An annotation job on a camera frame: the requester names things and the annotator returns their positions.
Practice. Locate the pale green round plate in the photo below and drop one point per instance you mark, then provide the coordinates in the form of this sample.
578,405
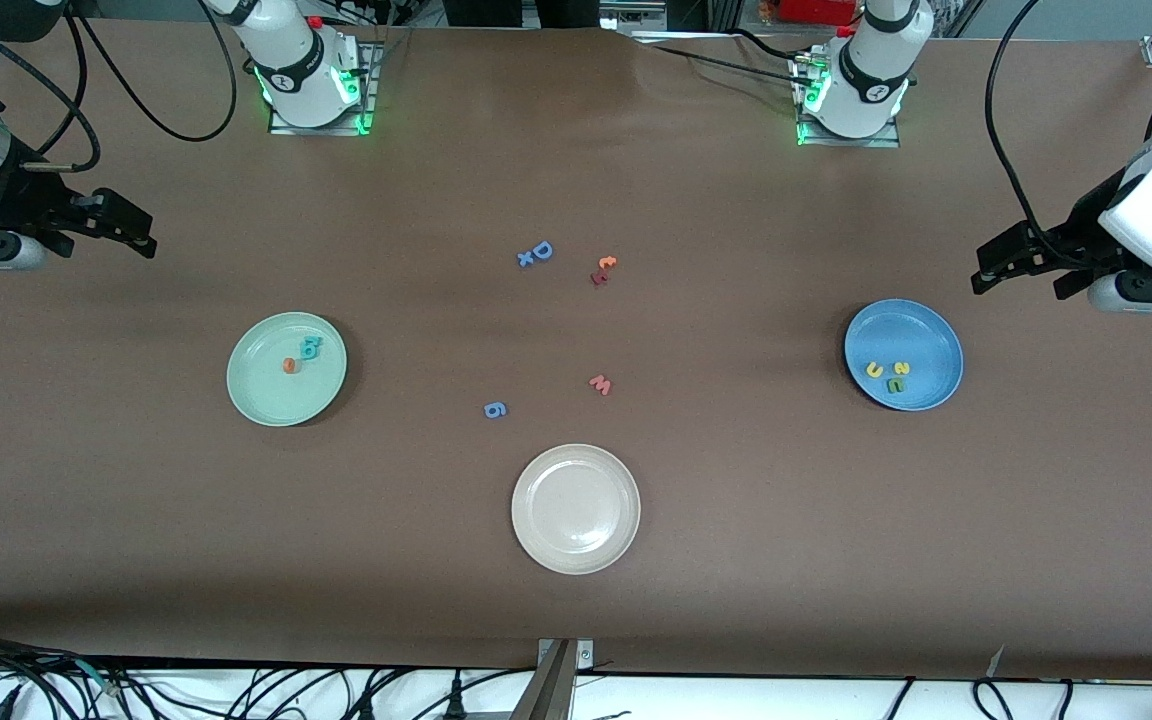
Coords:
281,395

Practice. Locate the red box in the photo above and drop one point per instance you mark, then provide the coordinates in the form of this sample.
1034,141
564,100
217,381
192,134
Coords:
816,10

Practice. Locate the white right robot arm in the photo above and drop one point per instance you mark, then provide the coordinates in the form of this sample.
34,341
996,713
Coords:
296,70

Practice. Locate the pink red foam letter w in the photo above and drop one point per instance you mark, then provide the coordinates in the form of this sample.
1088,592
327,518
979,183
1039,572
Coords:
600,384

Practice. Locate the blue foam letter g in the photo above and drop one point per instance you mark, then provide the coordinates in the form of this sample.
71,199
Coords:
495,409

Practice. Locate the beige round plate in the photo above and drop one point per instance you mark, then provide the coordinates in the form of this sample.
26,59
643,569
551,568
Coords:
576,510

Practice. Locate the black power plug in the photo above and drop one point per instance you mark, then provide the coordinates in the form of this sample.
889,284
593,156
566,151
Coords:
456,700

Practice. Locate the white paper tag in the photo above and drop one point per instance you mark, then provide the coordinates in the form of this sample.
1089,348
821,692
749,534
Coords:
997,660

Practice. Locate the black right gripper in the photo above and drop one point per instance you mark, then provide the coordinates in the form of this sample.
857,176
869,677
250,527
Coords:
24,197

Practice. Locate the aluminium frame beam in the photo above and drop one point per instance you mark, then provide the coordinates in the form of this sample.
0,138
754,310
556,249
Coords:
551,690

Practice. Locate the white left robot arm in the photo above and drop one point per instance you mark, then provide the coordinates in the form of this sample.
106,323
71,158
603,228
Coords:
866,70

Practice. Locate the blue round plate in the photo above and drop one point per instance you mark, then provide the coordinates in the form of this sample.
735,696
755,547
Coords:
921,335

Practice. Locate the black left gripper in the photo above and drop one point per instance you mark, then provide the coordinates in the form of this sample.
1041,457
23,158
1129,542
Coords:
1073,238

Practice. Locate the teal foam letter d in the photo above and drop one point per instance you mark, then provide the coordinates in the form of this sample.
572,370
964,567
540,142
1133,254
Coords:
309,350

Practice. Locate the blue foam letter D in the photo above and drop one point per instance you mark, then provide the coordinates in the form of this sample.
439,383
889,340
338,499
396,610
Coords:
542,250

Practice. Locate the grey metal rack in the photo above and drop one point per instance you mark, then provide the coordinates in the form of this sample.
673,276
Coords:
636,12

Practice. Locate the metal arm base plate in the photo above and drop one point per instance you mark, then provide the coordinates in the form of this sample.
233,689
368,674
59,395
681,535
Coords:
886,142
368,100

